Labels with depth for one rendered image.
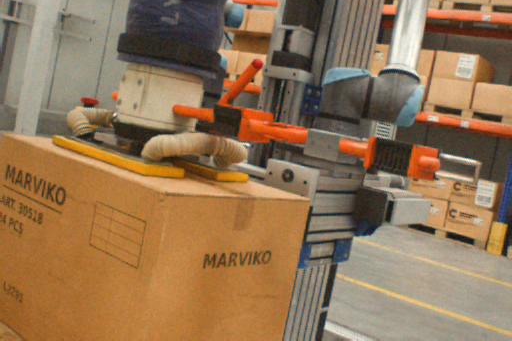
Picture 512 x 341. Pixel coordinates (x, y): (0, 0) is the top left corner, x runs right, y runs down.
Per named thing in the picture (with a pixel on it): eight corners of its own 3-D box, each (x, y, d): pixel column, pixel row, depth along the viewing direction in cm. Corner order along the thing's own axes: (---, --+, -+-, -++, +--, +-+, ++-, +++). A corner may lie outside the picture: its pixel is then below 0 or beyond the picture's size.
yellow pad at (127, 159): (50, 143, 136) (54, 121, 136) (88, 147, 143) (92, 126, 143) (144, 176, 114) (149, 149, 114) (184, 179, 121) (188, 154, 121)
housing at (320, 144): (301, 153, 105) (306, 127, 105) (324, 157, 110) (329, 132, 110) (335, 162, 100) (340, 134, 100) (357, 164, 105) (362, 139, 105)
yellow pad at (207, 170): (119, 150, 150) (123, 130, 150) (151, 154, 158) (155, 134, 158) (216, 181, 128) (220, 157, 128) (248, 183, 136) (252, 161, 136)
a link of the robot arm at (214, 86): (226, 95, 193) (234, 53, 192) (184, 87, 188) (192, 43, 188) (217, 94, 204) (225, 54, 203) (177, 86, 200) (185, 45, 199)
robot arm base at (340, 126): (321, 148, 179) (328, 114, 179) (368, 158, 170) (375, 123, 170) (294, 144, 167) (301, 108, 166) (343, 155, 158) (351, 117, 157)
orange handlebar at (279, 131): (80, 96, 150) (83, 81, 150) (172, 112, 173) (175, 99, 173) (426, 176, 90) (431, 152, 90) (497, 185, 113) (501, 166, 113)
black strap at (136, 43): (95, 48, 133) (99, 30, 133) (175, 67, 151) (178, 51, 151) (160, 56, 119) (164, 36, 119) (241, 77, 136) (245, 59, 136)
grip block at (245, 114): (205, 131, 118) (211, 101, 118) (240, 137, 126) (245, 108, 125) (236, 139, 113) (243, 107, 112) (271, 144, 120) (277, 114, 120)
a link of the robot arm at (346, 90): (319, 112, 175) (328, 65, 174) (366, 122, 173) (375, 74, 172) (315, 110, 163) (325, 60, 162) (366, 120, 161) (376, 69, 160)
